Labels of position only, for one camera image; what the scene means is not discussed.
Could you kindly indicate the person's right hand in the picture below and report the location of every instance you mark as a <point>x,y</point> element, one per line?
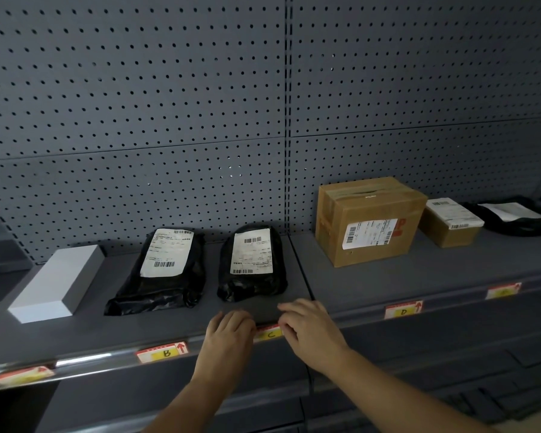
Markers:
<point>315,338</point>

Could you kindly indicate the person's left hand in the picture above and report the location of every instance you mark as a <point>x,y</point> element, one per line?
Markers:
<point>223,351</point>

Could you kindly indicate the person's right fingers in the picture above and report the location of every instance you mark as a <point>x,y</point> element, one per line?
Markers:
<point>297,311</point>

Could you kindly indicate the person's left fingers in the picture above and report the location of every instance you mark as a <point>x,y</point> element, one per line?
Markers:
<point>234,321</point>

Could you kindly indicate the person's right forearm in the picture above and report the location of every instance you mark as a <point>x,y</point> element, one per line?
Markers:
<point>387,392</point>

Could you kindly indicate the person's left forearm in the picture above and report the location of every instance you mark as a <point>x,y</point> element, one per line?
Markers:
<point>189,405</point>

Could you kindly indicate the red yellow shelf label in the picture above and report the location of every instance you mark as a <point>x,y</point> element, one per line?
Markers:
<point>503,290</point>
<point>22,375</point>
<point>269,333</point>
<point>403,310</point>
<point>162,352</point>

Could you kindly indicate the small black plastic parcel bag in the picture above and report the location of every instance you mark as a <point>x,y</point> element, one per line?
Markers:
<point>252,284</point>

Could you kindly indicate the large black plastic parcel bag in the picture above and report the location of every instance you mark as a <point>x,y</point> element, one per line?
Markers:
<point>162,284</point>

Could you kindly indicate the grey metal shelf board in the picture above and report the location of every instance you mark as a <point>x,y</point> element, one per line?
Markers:
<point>433,275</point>
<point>117,329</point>

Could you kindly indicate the large brown cardboard box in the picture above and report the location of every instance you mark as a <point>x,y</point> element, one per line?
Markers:
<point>365,207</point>

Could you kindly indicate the grey lower shelf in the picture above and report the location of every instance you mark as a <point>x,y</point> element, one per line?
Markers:
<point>433,369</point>

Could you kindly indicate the small brown cardboard box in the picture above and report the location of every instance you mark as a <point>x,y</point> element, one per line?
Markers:
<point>448,229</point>

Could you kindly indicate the white rectangular box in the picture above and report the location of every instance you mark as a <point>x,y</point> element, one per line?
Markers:
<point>56,284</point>

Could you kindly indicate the slotted grey shelf upright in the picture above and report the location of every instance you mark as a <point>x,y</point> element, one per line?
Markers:
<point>288,112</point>

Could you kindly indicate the flat black parcel bag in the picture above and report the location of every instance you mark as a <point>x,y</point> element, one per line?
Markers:
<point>514,223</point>

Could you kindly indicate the grey pegboard back panel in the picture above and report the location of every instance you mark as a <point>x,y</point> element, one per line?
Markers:
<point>130,108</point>
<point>423,85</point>

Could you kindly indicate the grey neighbouring shelf unit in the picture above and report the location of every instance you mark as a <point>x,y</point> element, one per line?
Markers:
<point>0,261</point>

